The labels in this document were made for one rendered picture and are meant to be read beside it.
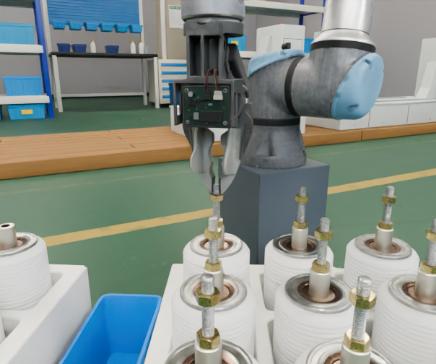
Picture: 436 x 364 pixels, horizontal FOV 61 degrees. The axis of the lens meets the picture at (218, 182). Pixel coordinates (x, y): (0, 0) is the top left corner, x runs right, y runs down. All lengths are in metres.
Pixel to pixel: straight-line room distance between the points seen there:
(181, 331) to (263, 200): 0.39
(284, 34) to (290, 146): 1.93
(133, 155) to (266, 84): 1.42
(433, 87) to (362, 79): 3.35
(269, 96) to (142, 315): 0.48
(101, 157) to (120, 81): 6.63
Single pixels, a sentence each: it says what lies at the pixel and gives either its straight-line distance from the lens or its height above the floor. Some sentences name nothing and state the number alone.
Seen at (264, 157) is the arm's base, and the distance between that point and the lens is 0.77.
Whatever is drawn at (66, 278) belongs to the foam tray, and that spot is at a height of 0.18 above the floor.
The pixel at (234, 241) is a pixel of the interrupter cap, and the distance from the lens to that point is 0.54.
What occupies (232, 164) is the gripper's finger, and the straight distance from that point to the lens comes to 0.49.
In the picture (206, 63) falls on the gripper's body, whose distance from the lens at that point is 0.44.
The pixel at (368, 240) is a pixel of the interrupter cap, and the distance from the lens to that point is 0.59.
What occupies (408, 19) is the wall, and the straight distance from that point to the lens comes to 6.78.
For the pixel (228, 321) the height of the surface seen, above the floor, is 0.24.
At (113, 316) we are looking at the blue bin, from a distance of 0.72.
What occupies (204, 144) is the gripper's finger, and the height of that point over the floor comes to 0.40.
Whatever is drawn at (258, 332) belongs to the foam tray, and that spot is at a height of 0.18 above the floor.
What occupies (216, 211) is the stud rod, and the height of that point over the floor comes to 0.30.
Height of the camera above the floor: 0.49
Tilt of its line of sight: 16 degrees down
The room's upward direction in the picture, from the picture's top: straight up
